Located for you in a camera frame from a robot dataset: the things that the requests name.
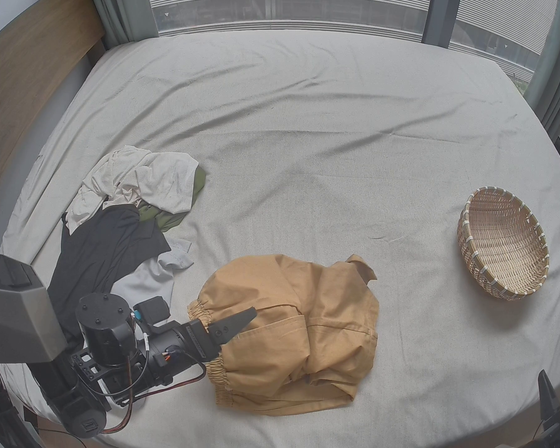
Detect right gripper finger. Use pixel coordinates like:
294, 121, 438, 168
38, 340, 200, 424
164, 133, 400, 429
538, 369, 560, 431

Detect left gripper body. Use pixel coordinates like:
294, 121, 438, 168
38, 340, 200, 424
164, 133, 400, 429
142, 319, 223, 387

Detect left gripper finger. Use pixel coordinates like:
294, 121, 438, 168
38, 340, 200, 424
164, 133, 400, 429
207, 306, 257, 344

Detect mustard yellow shorts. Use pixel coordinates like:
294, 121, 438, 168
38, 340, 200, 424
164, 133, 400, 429
187, 253, 380, 417

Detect pale grey garment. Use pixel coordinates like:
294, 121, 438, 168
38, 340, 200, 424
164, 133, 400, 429
110, 238, 195, 317

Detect black garment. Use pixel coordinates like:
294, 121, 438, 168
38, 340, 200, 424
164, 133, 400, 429
49, 205, 172, 344

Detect green garment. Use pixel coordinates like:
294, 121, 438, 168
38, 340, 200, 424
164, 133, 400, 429
137, 166, 207, 233

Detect round woven basket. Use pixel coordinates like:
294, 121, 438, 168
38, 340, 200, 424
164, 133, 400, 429
457, 186, 551, 301

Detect cream garment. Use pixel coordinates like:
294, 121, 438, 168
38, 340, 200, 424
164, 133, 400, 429
65, 145, 200, 235

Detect bed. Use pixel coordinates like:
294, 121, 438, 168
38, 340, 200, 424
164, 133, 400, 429
0, 0, 560, 443

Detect window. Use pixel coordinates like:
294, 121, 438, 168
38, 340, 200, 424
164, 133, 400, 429
140, 0, 557, 83

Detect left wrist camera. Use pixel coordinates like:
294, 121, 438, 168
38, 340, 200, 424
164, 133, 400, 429
133, 297, 171, 326

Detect black cable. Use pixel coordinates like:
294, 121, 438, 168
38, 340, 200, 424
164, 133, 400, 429
103, 360, 207, 436

